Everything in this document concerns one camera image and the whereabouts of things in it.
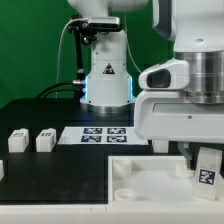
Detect black base cables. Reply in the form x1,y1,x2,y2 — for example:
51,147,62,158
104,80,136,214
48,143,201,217
35,79,87,100

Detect grey camera cable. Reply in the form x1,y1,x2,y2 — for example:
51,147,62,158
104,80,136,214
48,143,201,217
55,18,84,100

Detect black camera on pole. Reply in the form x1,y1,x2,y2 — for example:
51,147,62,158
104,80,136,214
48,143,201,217
68,17,122,33

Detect black camera pole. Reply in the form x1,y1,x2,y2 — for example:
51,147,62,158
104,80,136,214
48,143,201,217
73,29,85,99

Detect white obstacle front rail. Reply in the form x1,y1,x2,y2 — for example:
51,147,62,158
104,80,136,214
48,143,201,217
0,201,224,224

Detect white obstacle left piece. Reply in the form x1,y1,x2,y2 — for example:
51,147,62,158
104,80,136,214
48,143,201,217
0,160,4,181

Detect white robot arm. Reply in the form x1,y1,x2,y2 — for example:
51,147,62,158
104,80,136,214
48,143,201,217
67,0,224,147

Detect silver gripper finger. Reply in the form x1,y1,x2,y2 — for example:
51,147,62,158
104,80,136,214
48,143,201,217
178,142,192,169

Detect white sheet with tags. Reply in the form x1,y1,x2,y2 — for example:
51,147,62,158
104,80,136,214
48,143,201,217
58,127,148,145

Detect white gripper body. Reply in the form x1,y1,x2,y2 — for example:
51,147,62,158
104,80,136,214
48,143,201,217
134,90,224,144

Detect white square table top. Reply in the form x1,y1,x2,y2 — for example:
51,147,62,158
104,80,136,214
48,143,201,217
106,155,224,204

